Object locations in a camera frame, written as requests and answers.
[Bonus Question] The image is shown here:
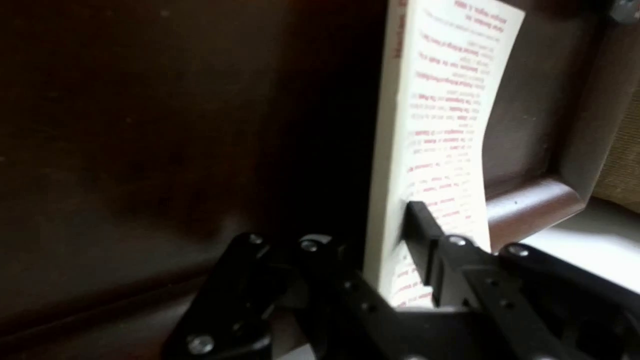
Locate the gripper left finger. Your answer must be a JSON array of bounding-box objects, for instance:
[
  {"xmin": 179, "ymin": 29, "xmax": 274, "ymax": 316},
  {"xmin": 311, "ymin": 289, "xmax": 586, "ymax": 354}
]
[{"xmin": 161, "ymin": 232, "xmax": 397, "ymax": 360}]

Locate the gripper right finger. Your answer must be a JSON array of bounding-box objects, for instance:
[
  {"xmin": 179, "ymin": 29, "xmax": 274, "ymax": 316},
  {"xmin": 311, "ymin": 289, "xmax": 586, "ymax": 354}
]
[{"xmin": 403, "ymin": 201, "xmax": 640, "ymax": 360}]

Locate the white book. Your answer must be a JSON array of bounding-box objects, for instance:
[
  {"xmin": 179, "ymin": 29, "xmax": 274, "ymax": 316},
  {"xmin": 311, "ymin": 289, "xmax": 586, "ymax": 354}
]
[{"xmin": 362, "ymin": 0, "xmax": 527, "ymax": 309}]

